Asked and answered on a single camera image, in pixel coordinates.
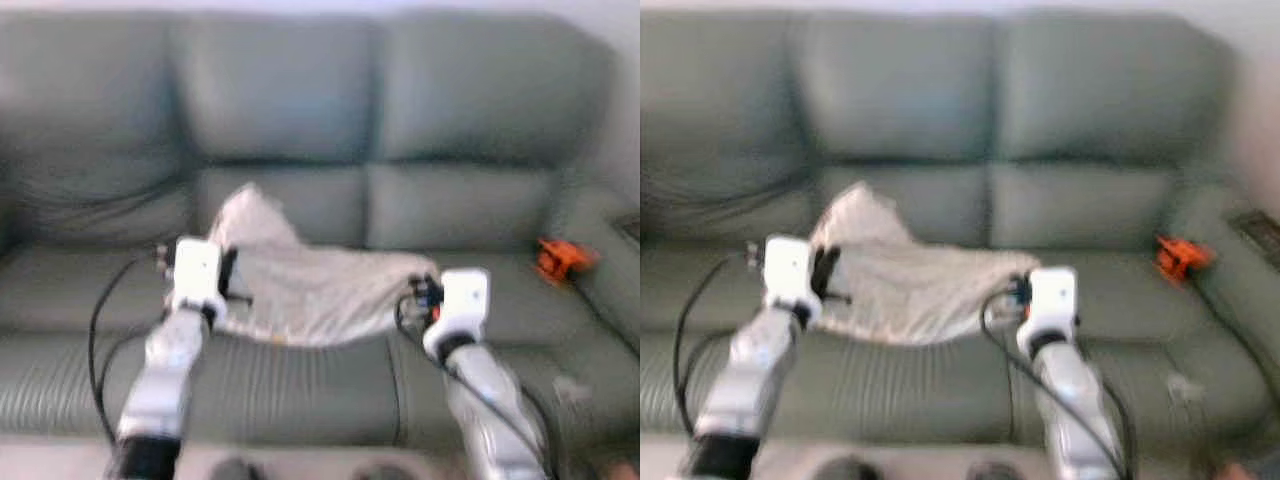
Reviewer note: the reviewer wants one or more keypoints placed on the orange toy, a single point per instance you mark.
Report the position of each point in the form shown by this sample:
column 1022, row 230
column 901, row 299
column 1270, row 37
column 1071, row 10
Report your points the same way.
column 558, row 260
column 1180, row 258

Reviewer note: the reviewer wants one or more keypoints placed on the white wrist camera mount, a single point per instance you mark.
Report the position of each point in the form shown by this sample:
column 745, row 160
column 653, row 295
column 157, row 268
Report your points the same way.
column 195, row 270
column 788, row 270
column 465, row 300
column 1052, row 298

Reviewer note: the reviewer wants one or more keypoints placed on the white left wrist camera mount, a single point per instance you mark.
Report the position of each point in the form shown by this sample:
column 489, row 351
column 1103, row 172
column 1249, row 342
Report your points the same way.
column 195, row 270
column 788, row 270

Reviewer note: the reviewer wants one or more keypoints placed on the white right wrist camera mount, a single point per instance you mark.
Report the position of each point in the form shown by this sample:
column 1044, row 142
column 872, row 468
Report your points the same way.
column 1052, row 298
column 465, row 300

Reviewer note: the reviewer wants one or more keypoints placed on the grey-green leather sofa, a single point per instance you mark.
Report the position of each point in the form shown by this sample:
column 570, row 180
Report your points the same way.
column 1080, row 90
column 450, row 90

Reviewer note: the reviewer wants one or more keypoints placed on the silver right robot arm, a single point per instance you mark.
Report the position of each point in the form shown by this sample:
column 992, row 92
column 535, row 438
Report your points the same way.
column 1075, row 400
column 490, row 400

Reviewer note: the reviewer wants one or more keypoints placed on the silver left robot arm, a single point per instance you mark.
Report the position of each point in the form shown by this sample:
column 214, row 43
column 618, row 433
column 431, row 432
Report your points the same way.
column 745, row 385
column 160, row 390

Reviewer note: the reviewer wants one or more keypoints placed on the black left robot foot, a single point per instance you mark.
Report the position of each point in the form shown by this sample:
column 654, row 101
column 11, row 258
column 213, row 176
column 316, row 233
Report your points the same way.
column 846, row 469

